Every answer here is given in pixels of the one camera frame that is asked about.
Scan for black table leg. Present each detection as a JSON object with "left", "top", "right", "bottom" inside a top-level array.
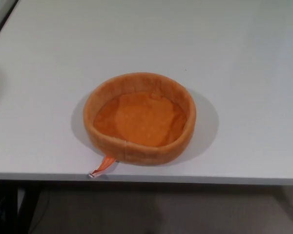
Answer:
[{"left": 0, "top": 180, "right": 43, "bottom": 234}]

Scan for orange soft plush plate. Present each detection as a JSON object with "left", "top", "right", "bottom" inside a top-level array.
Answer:
[{"left": 83, "top": 70, "right": 197, "bottom": 180}]

